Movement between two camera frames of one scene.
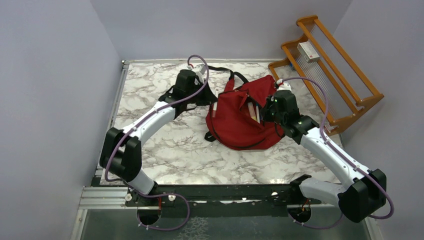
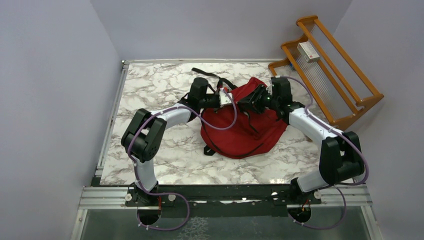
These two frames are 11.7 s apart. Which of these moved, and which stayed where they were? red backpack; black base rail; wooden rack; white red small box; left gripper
Moved: red backpack; left gripper
Stayed: black base rail; white red small box; wooden rack
